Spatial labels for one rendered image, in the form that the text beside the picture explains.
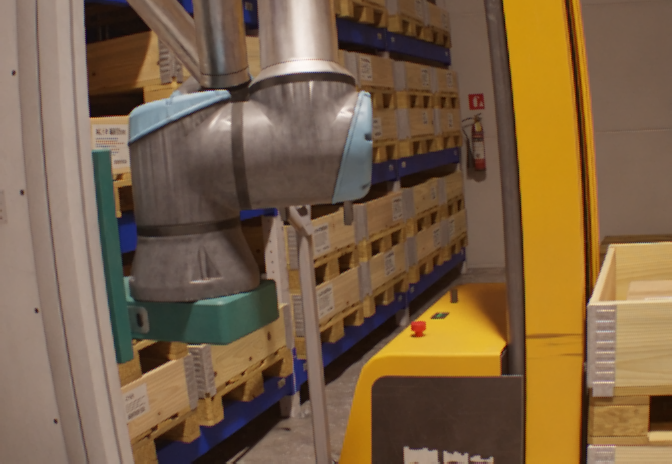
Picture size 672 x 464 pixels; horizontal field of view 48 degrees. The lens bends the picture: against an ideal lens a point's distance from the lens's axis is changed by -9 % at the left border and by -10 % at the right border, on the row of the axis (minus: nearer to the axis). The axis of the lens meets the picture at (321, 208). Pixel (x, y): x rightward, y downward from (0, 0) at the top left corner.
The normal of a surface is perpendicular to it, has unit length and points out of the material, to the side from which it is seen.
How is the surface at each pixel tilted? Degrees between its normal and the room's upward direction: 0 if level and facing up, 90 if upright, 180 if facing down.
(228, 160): 92
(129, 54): 90
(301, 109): 80
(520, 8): 90
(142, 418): 90
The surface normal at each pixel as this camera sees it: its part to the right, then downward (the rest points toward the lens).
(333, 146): -0.01, 0.08
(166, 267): -0.22, -0.24
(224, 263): 0.57, -0.33
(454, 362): -0.38, 0.11
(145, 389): 0.92, -0.04
